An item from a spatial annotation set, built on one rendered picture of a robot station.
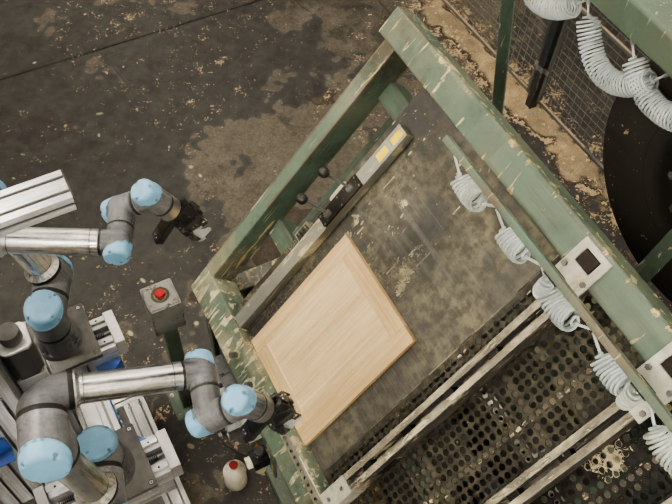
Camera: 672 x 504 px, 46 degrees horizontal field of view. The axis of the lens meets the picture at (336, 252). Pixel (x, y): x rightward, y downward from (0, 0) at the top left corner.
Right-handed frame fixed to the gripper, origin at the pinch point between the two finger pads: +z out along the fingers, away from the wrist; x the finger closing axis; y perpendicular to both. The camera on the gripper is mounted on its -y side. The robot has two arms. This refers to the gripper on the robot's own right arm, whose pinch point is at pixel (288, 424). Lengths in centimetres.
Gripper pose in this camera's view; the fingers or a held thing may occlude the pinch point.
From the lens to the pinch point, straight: 228.5
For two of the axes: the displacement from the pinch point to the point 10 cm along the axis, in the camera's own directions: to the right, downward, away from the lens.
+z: 3.7, 3.3, 8.7
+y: 8.0, -5.9, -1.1
